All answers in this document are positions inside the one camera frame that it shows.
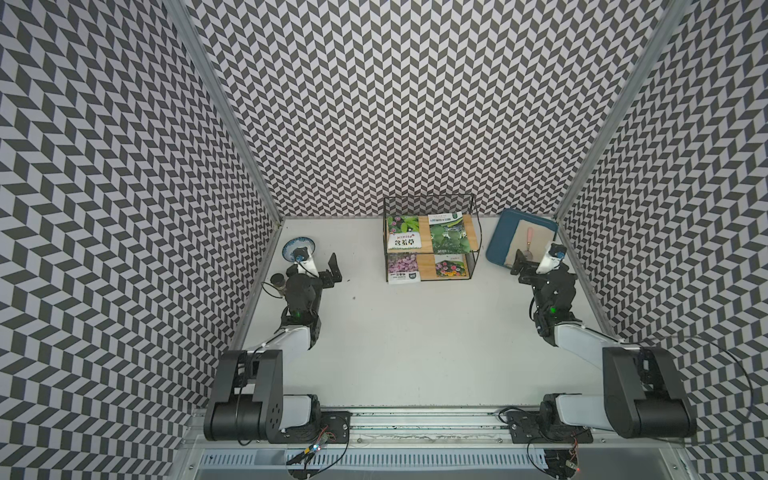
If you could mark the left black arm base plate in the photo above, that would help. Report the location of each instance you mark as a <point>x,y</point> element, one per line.
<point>331,427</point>

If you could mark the purple flower seed bag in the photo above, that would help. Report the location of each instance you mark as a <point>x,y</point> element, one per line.
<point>402,268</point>

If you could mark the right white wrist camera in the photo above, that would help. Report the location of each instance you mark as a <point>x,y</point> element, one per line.
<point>553,256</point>

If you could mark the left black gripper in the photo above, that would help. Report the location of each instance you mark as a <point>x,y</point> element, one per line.
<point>328,281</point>

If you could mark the pink handled metal spoon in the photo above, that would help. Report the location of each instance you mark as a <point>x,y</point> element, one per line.
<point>529,240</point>

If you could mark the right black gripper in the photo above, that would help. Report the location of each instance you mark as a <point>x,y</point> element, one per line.
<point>528,268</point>

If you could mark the green lotus seed bag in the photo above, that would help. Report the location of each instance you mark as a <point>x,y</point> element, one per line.
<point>449,234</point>

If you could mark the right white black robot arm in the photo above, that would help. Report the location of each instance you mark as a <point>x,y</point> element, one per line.
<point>642,392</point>

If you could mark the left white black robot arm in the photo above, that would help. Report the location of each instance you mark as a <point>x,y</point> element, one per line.
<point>247,401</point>

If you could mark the left base wiring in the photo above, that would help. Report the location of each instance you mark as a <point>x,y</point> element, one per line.
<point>312,453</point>

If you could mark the base wiring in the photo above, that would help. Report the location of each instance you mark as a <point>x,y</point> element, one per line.
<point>555,459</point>
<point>312,453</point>

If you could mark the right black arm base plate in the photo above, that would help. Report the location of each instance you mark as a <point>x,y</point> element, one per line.
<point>529,427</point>

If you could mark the teal plastic tray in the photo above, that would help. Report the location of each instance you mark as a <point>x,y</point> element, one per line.
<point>502,235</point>

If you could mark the beige folded cloth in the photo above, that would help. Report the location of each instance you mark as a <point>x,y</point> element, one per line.
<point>543,235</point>

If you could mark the black wire wooden shelf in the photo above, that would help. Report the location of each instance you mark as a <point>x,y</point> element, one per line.
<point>430,238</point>

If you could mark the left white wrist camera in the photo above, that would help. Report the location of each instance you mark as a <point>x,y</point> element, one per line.
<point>307,261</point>

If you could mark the right base wiring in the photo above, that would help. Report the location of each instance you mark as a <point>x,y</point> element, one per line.
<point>555,459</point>

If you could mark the aluminium front rail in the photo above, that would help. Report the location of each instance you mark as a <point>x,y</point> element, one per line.
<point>433,427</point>

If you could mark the blue patterned ceramic bowl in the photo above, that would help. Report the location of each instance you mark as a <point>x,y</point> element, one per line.
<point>296,242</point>

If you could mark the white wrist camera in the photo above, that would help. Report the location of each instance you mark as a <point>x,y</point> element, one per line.
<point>307,261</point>
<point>553,256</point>

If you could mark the green white seed bag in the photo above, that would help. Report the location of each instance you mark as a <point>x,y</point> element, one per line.
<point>403,232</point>

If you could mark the colourful flower seed bag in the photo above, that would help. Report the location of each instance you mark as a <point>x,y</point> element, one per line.
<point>450,266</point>

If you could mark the small dark spice jar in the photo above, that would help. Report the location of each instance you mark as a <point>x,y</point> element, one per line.
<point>278,281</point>

